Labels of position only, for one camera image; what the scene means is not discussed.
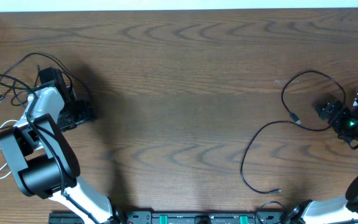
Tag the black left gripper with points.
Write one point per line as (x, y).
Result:
(78, 112)

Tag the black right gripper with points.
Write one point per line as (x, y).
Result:
(336, 120)

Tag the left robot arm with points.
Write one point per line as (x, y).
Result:
(40, 158)

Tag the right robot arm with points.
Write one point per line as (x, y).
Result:
(343, 209)

